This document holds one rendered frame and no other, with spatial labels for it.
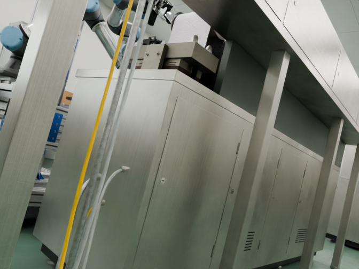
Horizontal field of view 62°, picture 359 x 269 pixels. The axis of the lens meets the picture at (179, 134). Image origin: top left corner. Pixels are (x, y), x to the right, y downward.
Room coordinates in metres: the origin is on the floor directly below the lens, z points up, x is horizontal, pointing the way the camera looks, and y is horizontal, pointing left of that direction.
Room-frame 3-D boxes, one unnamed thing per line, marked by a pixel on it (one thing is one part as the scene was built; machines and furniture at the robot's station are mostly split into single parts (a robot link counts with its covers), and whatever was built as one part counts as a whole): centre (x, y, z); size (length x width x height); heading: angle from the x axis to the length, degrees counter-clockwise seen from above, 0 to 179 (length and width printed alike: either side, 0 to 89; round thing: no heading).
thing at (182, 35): (1.35, 0.08, 1.11); 0.23 x 0.01 x 0.18; 49
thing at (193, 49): (1.24, 0.13, 1.00); 0.40 x 0.16 x 0.06; 49
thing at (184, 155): (2.15, -0.53, 0.43); 2.52 x 0.64 x 0.86; 139
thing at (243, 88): (2.06, -0.84, 1.02); 2.24 x 0.04 x 0.24; 139
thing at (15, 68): (1.67, 0.97, 0.87); 0.15 x 0.15 x 0.10
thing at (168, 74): (2.16, -0.52, 0.88); 2.52 x 0.66 x 0.04; 139
